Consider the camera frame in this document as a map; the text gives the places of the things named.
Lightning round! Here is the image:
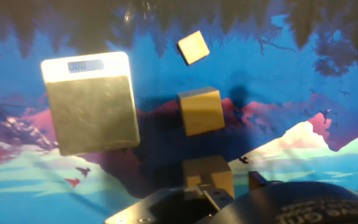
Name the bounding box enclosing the medium wooden cube block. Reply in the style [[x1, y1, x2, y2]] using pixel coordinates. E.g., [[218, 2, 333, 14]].
[[177, 86, 226, 138]]

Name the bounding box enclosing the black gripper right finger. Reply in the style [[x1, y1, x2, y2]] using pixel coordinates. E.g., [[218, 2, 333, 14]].
[[248, 170, 283, 192]]

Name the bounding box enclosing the printed forest landscape cloth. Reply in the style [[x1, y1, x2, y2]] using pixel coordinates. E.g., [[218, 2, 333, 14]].
[[0, 0, 358, 224]]

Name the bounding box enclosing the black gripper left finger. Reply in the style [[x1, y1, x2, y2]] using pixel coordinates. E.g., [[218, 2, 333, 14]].
[[104, 183, 235, 224]]

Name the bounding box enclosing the small wooden cube block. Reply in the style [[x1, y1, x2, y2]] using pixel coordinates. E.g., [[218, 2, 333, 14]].
[[176, 29, 211, 67]]

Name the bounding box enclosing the silver digital pocket scale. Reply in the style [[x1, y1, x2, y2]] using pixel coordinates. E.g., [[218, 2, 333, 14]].
[[40, 50, 141, 157]]

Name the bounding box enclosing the large wooden cube block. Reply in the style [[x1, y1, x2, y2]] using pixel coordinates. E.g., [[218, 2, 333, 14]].
[[181, 155, 236, 200]]

